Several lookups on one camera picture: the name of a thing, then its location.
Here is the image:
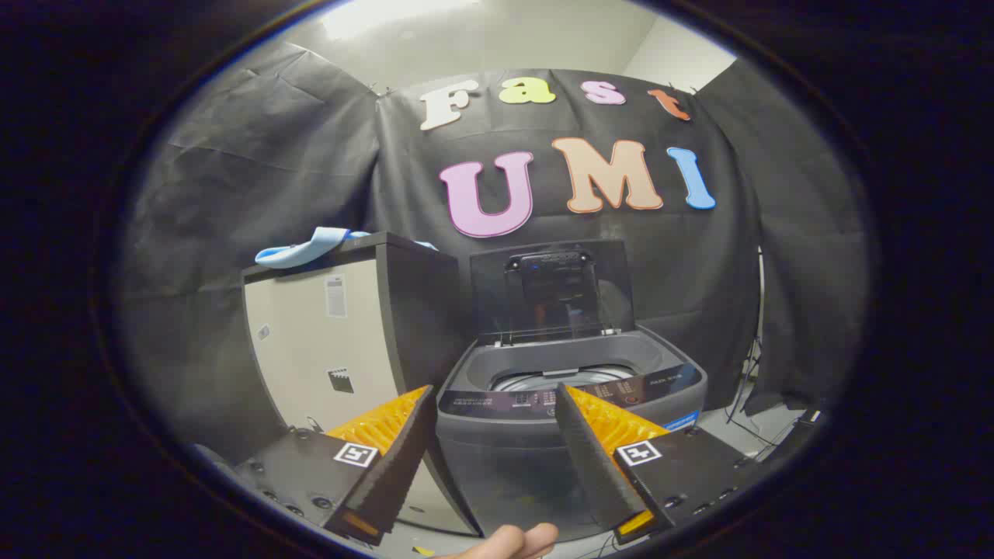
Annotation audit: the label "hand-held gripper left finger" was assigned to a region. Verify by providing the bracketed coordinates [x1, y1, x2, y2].
[233, 384, 437, 547]

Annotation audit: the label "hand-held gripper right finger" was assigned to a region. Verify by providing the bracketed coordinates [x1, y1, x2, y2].
[554, 383, 766, 546]

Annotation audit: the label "black cables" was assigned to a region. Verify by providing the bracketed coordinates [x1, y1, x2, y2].
[726, 334, 824, 459]

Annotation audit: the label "black backdrop cloth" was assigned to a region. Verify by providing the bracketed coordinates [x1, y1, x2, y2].
[116, 43, 871, 467]

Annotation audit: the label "beige cabinet with dark top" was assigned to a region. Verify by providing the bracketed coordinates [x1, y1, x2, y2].
[241, 231, 478, 536]

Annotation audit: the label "light blue button shirt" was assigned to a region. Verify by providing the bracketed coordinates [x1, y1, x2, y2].
[255, 227, 440, 270]

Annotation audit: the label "grey washing machine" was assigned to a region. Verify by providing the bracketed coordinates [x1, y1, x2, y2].
[435, 326, 709, 540]

